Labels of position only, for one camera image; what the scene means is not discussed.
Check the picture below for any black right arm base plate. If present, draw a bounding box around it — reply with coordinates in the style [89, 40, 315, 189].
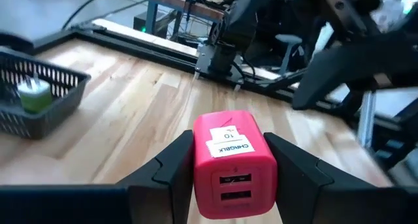
[195, 42, 249, 88]

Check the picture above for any wooden desk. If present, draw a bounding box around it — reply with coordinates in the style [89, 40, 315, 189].
[138, 0, 226, 22]

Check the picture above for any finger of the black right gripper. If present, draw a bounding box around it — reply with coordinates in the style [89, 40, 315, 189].
[292, 42, 393, 111]

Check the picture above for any green charger block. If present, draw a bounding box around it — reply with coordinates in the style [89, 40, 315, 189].
[16, 76, 54, 114]

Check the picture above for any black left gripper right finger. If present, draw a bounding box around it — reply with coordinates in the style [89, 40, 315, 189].
[264, 132, 393, 224]

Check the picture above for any pink labelled charger block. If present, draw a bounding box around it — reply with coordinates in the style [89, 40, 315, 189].
[192, 110, 279, 220]

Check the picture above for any black metal table frame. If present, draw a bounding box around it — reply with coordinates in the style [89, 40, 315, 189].
[31, 24, 327, 110]

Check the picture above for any black mesh basket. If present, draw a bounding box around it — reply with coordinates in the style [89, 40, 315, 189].
[0, 46, 91, 140]

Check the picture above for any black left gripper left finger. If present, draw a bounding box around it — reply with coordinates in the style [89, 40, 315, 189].
[116, 129, 196, 224]

